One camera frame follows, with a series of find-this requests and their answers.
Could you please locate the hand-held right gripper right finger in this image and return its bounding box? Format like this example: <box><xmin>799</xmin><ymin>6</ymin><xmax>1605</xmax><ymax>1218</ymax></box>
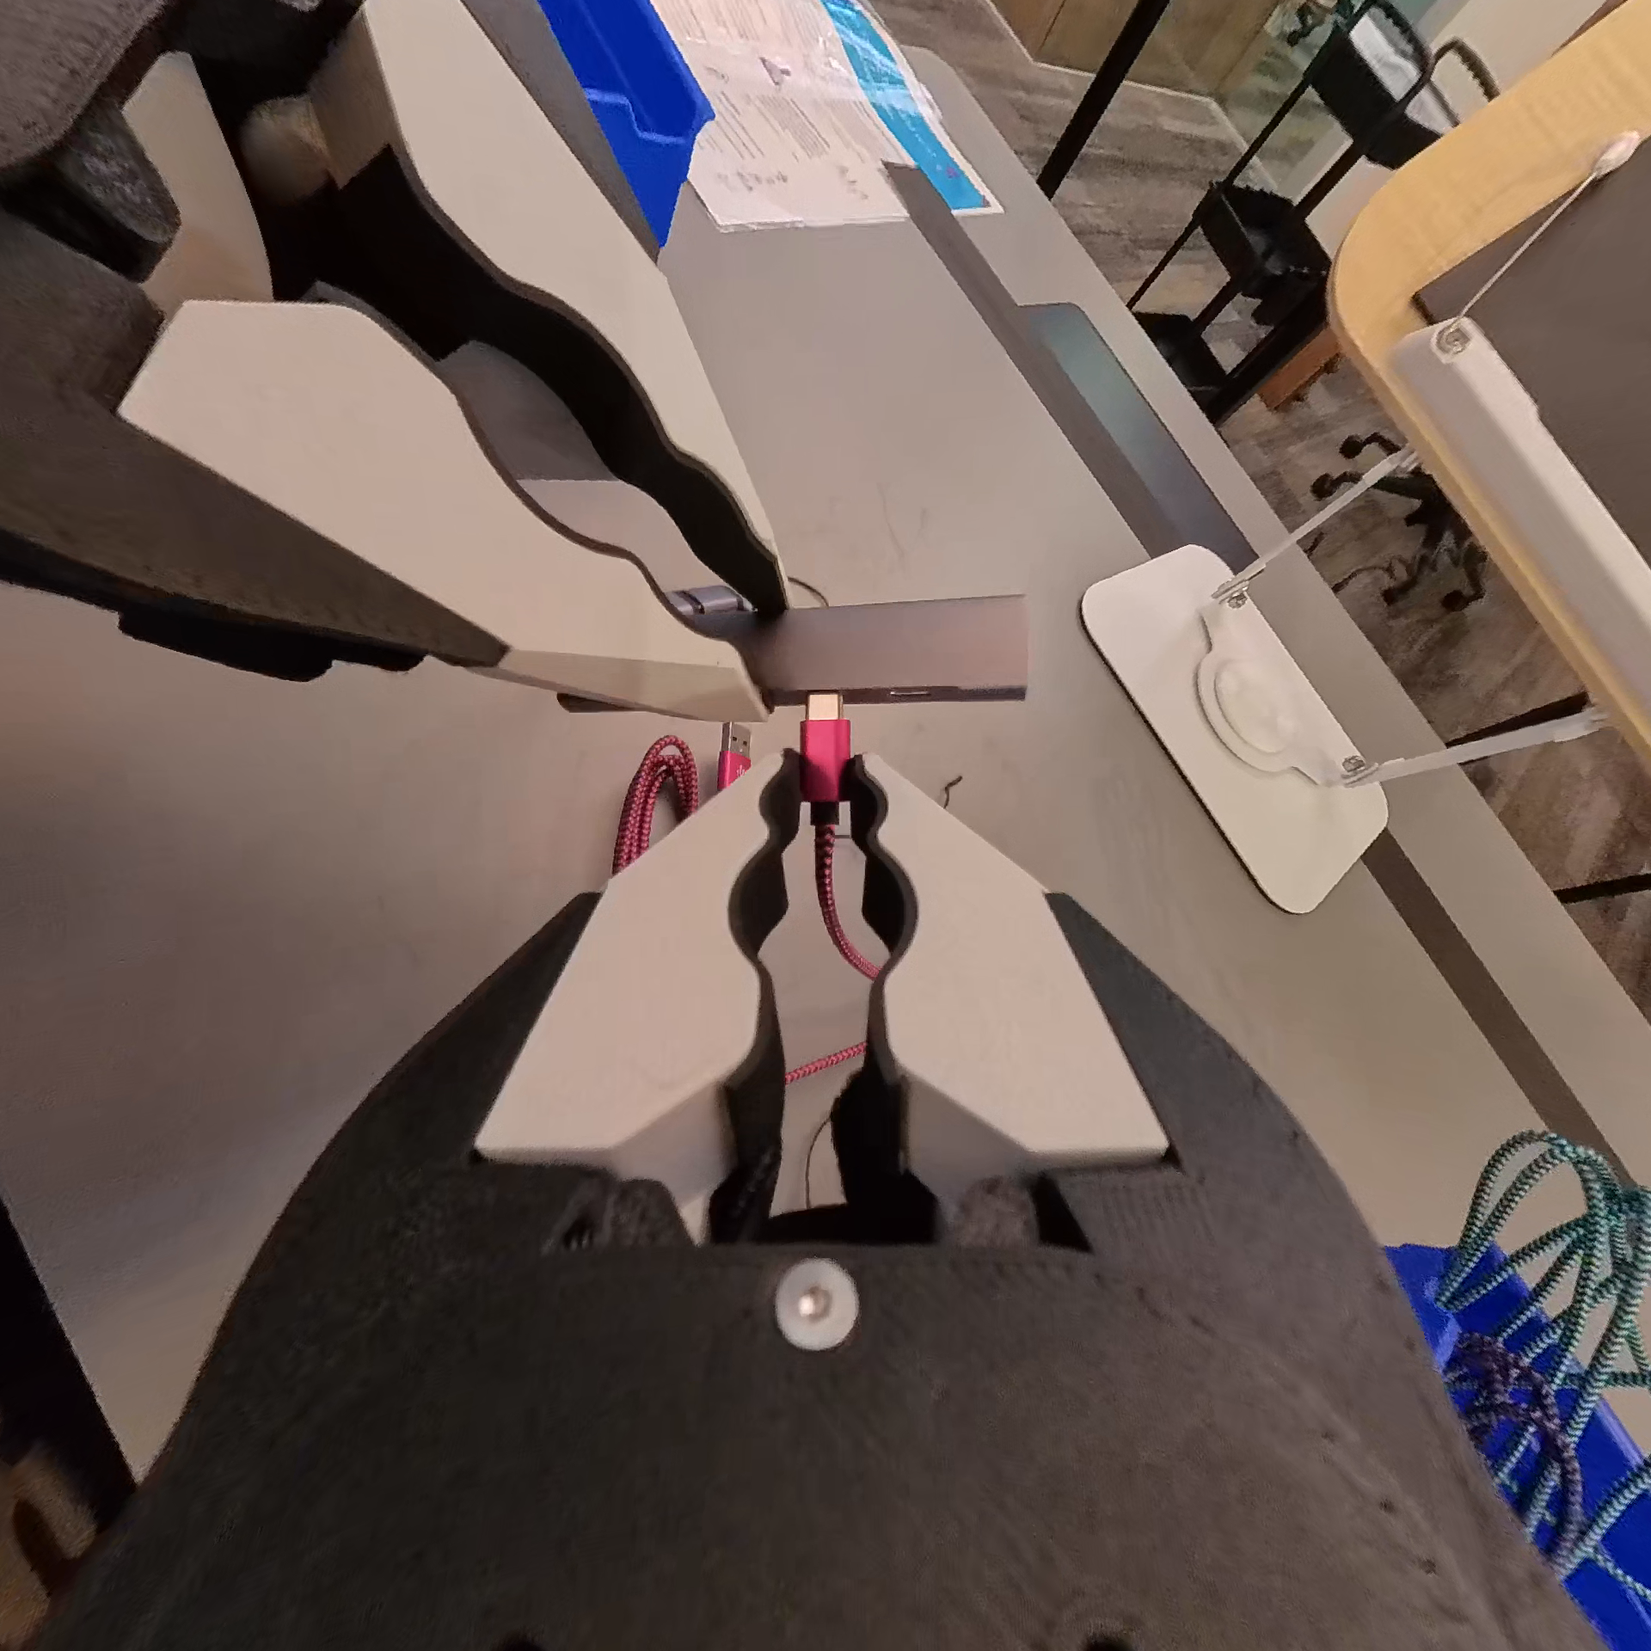
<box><xmin>850</xmin><ymin>755</ymin><xmax>1171</xmax><ymax>1234</ymax></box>

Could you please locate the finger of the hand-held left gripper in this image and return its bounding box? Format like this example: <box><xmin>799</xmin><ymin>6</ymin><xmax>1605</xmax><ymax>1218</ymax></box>
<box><xmin>308</xmin><ymin>0</ymin><xmax>791</xmax><ymax>618</ymax></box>
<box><xmin>116</xmin><ymin>299</ymin><xmax>775</xmax><ymax>721</ymax></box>

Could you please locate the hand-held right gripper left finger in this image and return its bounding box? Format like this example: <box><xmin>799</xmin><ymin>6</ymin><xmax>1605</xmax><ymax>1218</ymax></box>
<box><xmin>470</xmin><ymin>751</ymin><xmax>793</xmax><ymax>1238</ymax></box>

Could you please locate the pink braided usb-c cable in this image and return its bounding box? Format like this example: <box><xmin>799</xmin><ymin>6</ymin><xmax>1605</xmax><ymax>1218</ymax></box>
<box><xmin>611</xmin><ymin>689</ymin><xmax>894</xmax><ymax>1087</ymax></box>

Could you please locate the grey usb hub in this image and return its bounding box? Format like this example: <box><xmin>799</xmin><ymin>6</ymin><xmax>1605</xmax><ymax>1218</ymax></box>
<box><xmin>748</xmin><ymin>594</ymin><xmax>1029</xmax><ymax>705</ymax></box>

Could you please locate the blue divided plastic bin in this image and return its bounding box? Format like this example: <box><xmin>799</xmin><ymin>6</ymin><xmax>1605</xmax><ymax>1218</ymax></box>
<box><xmin>534</xmin><ymin>0</ymin><xmax>716</xmax><ymax>254</ymax></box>

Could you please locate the printed paper sheet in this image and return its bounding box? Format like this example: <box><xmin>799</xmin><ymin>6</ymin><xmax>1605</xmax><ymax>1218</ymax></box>
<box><xmin>651</xmin><ymin>0</ymin><xmax>1005</xmax><ymax>234</ymax></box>

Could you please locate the white adjustable stand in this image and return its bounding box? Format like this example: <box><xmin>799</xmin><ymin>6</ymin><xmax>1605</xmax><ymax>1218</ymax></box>
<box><xmin>1080</xmin><ymin>446</ymin><xmax>1613</xmax><ymax>917</ymax></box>

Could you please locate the black round-headed light pole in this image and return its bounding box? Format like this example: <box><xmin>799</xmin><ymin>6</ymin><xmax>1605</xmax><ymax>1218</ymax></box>
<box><xmin>1037</xmin><ymin>0</ymin><xmax>1167</xmax><ymax>196</ymax></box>

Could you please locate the black swivel chair base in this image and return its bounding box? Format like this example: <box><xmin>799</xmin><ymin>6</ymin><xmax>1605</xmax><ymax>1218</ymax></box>
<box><xmin>1308</xmin><ymin>432</ymin><xmax>1490</xmax><ymax>614</ymax></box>

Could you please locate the black metal cart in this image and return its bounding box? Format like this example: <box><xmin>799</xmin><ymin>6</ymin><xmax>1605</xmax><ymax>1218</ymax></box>
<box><xmin>1134</xmin><ymin>0</ymin><xmax>1504</xmax><ymax>414</ymax></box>

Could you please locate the teal braided cable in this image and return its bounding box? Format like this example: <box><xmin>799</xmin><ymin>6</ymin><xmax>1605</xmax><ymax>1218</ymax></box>
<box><xmin>1436</xmin><ymin>1133</ymin><xmax>1651</xmax><ymax>1562</ymax></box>

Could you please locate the dark purple braided cable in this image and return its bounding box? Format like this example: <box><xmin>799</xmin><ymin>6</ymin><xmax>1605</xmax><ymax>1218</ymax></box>
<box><xmin>1444</xmin><ymin>1335</ymin><xmax>1581</xmax><ymax>1550</ymax></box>

